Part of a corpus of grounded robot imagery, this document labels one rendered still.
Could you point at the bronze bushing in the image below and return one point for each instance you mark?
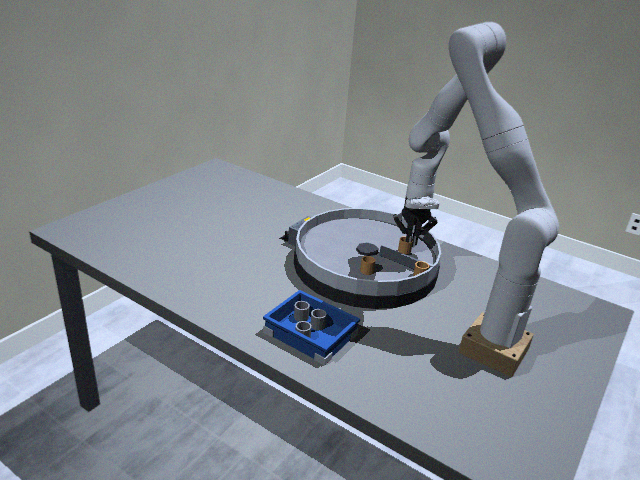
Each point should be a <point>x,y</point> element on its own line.
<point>405,247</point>
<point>420,267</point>
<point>367,265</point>

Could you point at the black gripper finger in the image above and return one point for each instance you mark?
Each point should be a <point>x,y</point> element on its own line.
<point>409,229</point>
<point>425,229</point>

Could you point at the blue plastic crate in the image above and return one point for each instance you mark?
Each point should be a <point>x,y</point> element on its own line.
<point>340,326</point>

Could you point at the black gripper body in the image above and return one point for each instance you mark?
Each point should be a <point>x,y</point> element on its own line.
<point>407,212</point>

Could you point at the grey metal bushing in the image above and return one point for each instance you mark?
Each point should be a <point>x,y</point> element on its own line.
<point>304,328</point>
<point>318,319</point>
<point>301,311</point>

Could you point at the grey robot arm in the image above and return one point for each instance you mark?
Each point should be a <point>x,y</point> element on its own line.
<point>507,147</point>

